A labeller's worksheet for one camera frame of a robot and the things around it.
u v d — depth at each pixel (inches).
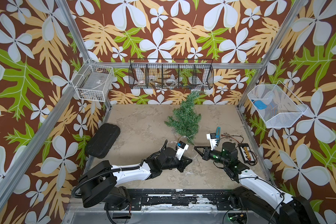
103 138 36.9
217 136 39.7
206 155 27.5
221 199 30.0
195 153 30.1
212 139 28.3
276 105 32.5
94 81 33.9
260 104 34.1
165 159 23.4
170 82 38.8
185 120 30.8
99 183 16.7
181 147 27.2
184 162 26.2
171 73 38.0
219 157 26.7
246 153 35.8
